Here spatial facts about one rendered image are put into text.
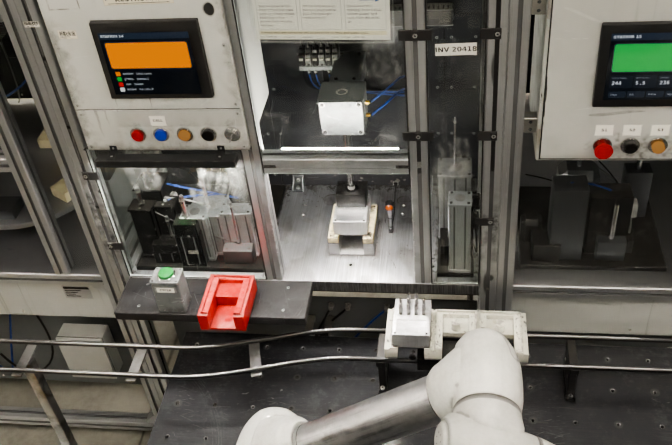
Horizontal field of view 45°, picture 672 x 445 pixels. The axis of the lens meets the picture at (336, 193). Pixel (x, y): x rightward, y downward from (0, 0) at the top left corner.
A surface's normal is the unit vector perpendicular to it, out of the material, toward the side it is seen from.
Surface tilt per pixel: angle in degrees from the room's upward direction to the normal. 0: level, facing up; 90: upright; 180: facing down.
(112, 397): 0
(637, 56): 90
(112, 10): 90
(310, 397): 0
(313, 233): 0
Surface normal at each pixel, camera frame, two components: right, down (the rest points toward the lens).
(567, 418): -0.09, -0.77
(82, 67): -0.12, 0.63
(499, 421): 0.21, -0.61
